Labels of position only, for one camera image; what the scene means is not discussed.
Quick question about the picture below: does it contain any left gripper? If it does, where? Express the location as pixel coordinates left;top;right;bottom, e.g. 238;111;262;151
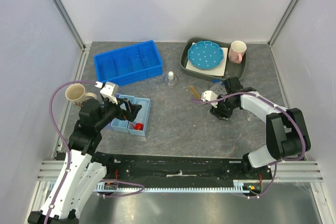
95;95;141;130

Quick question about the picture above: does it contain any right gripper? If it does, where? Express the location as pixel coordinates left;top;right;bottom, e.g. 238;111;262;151
209;93;237;122

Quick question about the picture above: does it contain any dropper bottle white cap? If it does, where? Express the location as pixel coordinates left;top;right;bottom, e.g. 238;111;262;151
164;71;178;87

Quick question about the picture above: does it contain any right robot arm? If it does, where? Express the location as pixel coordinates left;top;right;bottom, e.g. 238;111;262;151
201;77;311;179

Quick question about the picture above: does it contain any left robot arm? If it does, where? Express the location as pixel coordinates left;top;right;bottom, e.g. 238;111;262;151
27;98;142;223

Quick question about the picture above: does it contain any purple small box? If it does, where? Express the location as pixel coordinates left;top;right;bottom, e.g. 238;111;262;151
100;93;120;130

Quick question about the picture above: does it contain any clear test tube rack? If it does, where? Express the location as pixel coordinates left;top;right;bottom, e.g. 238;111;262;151
209;81;227;95

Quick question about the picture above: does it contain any light blue middle box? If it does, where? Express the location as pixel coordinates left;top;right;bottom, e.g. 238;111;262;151
112;94;135;133

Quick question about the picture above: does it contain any light blue box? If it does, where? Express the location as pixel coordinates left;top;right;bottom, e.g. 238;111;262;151
112;94;135;133
128;97;151;136

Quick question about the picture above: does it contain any light blue right box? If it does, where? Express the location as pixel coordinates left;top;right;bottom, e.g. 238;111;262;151
128;97;151;136

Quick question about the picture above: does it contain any white square plate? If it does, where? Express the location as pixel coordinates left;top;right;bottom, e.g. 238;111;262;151
187;47;228;76

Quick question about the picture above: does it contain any grey oval tray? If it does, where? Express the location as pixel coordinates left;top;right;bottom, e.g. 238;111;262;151
180;37;247;81

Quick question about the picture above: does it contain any blue divided plastic bin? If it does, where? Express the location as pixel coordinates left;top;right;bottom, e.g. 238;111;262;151
94;40;163;86

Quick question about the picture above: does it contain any beige floral mug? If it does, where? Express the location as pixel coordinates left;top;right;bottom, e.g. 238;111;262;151
65;83;98;108

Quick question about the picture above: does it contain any pink mug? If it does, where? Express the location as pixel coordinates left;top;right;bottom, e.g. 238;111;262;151
228;40;247;63

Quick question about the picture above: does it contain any blue dotted plate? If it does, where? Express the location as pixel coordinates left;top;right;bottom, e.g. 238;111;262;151
187;40;224;70

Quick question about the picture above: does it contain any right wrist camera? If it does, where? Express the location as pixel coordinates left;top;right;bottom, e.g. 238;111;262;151
201;90;218;102

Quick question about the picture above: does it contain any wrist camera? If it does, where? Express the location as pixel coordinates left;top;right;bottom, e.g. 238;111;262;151
100;81;119;104
201;90;218;102

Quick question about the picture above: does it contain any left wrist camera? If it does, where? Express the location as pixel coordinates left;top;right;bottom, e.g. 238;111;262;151
100;81;119;104

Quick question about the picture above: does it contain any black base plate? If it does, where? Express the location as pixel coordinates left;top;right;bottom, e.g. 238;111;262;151
91;152;272;190

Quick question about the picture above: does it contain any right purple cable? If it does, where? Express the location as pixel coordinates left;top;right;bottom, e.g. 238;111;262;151
191;92;308;201

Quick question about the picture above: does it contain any light blue cable duct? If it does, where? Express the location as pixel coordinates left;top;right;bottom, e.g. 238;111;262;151
94;181;259;193

